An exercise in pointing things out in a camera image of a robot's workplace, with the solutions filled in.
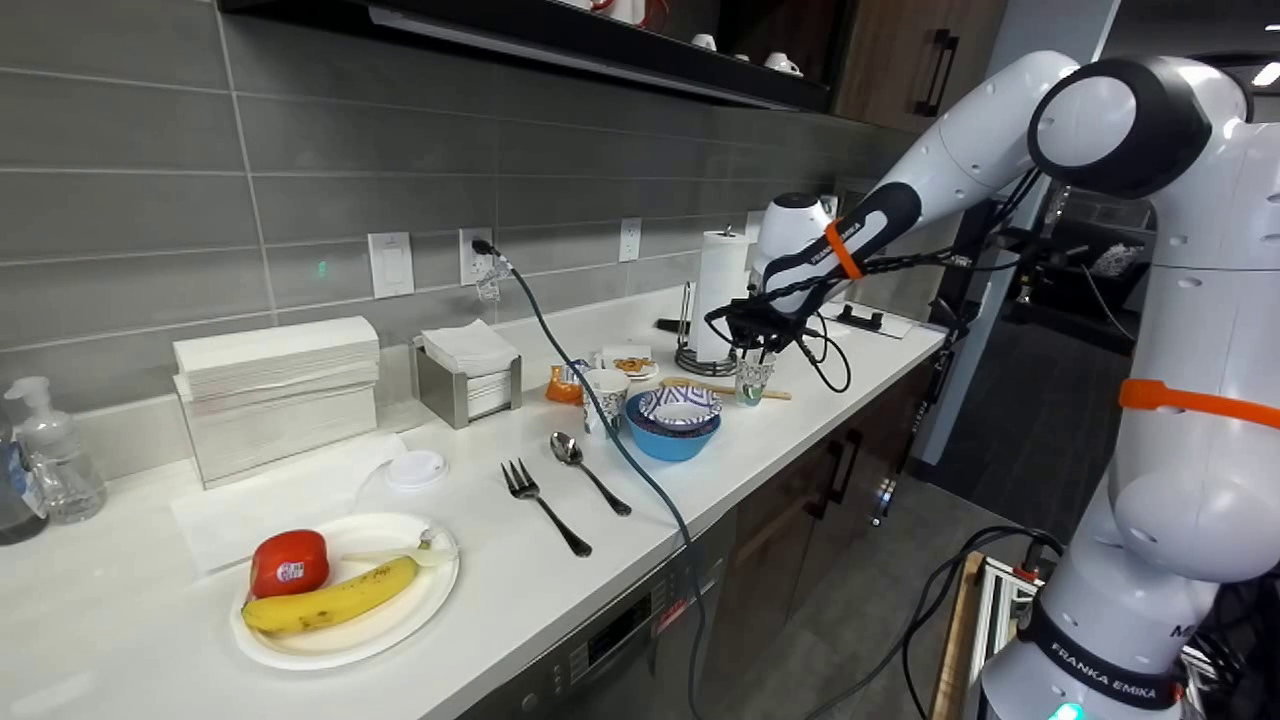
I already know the blue power cable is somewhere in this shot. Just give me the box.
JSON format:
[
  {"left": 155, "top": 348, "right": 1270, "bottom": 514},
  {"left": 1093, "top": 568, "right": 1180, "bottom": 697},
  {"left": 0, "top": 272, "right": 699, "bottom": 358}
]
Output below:
[{"left": 468, "top": 238, "right": 712, "bottom": 720}]

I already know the white paper towel roll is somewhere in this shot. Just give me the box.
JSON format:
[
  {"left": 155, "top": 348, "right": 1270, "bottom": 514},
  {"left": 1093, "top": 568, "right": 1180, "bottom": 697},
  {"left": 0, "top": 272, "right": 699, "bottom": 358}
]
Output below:
[{"left": 692, "top": 226, "right": 754, "bottom": 361}]

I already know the metal fork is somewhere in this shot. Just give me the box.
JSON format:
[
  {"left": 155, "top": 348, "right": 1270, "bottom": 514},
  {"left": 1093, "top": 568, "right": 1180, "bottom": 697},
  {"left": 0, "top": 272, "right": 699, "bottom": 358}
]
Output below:
[{"left": 497, "top": 456, "right": 595, "bottom": 561}]

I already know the black cabinet handle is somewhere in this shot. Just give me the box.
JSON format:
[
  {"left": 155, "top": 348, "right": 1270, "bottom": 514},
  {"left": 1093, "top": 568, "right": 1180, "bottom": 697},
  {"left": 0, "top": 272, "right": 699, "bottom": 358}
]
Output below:
[
  {"left": 828, "top": 428, "right": 865, "bottom": 514},
  {"left": 808, "top": 456, "right": 842, "bottom": 528}
]

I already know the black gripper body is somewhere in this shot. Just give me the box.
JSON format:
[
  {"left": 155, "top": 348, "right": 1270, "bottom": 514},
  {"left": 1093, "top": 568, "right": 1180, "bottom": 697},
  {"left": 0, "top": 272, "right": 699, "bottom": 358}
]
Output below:
[{"left": 749, "top": 282, "right": 819, "bottom": 354}]

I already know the clear soap pump bottle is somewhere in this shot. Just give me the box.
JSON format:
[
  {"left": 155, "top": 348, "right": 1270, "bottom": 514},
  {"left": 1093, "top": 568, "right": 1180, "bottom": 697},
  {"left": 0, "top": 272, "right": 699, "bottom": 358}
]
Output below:
[{"left": 0, "top": 372, "right": 110, "bottom": 528}]

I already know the blue white patterned bowl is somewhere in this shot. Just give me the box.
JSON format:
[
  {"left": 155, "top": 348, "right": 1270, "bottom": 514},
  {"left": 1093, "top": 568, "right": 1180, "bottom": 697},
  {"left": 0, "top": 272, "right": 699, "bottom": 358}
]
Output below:
[{"left": 638, "top": 386, "right": 724, "bottom": 441}]

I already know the wooden board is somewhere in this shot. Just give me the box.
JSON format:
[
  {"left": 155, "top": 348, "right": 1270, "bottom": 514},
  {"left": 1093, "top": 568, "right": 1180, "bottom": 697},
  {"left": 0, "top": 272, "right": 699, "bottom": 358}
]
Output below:
[{"left": 923, "top": 548, "right": 992, "bottom": 720}]

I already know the brown cabinet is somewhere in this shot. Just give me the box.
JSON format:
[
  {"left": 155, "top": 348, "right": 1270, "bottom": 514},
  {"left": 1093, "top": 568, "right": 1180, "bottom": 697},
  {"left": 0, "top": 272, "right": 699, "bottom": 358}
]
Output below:
[
  {"left": 688, "top": 358, "right": 940, "bottom": 720},
  {"left": 833, "top": 0, "right": 1013, "bottom": 138}
]

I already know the orange strap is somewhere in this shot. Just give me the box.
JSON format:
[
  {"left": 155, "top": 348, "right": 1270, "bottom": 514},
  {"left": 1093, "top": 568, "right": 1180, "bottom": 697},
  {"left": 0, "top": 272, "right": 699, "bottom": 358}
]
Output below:
[
  {"left": 819, "top": 222, "right": 870, "bottom": 284},
  {"left": 1116, "top": 372, "right": 1280, "bottom": 438}
]

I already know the white food container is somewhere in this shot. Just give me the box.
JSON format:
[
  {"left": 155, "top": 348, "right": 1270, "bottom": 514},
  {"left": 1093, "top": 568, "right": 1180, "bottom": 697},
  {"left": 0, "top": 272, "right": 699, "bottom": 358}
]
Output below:
[{"left": 581, "top": 339, "right": 662, "bottom": 433}]

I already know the white round plate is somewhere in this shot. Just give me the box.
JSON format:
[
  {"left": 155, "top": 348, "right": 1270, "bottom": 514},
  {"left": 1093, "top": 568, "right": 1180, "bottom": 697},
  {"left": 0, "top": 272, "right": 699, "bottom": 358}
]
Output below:
[{"left": 228, "top": 507, "right": 465, "bottom": 675}]

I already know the black cable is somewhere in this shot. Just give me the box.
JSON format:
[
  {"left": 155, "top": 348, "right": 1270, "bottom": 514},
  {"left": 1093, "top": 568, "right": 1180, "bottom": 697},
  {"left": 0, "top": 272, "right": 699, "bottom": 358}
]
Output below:
[{"left": 797, "top": 522, "right": 1071, "bottom": 720}]

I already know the wooden slotted spoon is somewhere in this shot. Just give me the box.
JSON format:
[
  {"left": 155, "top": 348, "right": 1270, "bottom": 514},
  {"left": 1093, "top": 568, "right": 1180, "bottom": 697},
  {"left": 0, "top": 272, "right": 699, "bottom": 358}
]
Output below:
[{"left": 662, "top": 372, "right": 797, "bottom": 406}]

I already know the white paper towel dispenser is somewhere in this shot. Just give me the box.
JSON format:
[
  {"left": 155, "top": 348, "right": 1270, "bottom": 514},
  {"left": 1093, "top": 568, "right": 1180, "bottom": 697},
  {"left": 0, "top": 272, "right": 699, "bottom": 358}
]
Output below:
[{"left": 170, "top": 312, "right": 388, "bottom": 493}]

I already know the brown lower cabinet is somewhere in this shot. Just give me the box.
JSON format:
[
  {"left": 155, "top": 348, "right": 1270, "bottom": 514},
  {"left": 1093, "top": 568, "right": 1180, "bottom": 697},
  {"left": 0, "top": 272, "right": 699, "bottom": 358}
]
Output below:
[{"left": 688, "top": 358, "right": 940, "bottom": 720}]

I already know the brown upper cabinet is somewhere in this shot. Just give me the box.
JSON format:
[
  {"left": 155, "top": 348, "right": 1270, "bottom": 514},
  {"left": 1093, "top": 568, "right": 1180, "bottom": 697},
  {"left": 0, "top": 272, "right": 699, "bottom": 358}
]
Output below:
[{"left": 833, "top": 0, "right": 1013, "bottom": 138}]

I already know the dark wall shelf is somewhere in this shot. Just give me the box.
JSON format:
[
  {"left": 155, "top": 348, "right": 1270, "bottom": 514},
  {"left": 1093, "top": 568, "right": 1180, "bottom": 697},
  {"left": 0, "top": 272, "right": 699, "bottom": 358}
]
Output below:
[{"left": 215, "top": 0, "right": 842, "bottom": 121}]

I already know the yellow banana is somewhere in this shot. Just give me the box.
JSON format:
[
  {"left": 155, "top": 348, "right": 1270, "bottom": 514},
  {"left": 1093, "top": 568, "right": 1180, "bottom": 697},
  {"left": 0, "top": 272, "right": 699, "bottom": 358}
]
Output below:
[{"left": 241, "top": 553, "right": 428, "bottom": 640}]

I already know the red apple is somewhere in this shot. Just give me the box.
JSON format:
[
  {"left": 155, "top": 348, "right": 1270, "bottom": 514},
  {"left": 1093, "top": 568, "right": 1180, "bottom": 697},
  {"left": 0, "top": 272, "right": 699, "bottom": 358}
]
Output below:
[{"left": 249, "top": 528, "right": 332, "bottom": 602}]

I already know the black metal whisk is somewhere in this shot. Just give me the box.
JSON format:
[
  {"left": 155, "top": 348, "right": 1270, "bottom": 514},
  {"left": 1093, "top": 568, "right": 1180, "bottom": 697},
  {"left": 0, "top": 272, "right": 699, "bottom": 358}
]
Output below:
[{"left": 670, "top": 275, "right": 742, "bottom": 380}]

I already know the metal napkin holder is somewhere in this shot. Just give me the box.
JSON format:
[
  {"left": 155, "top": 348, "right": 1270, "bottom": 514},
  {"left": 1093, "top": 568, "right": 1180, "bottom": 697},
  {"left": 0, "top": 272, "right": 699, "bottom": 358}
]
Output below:
[{"left": 411, "top": 316, "right": 529, "bottom": 433}]

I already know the stainless steel dishwasher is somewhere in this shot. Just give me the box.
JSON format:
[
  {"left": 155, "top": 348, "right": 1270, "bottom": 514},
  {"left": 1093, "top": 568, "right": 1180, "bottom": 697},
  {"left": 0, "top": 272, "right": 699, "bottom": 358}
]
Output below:
[{"left": 456, "top": 531, "right": 712, "bottom": 720}]

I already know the shiny metal knob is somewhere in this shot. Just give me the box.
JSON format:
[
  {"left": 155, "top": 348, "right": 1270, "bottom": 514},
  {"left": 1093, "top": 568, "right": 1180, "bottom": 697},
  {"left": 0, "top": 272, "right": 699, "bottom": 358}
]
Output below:
[{"left": 870, "top": 478, "right": 904, "bottom": 528}]

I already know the metal spoon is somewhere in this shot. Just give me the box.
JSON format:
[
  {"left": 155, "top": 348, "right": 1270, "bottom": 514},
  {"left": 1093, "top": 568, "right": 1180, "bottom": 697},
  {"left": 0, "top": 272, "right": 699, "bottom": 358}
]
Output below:
[{"left": 545, "top": 428, "right": 638, "bottom": 522}]

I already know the black tripod stand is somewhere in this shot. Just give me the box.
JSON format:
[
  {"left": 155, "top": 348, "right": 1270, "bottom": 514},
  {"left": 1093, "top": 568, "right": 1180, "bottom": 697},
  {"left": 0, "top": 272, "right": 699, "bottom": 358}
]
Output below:
[{"left": 929, "top": 166, "right": 1071, "bottom": 343}]

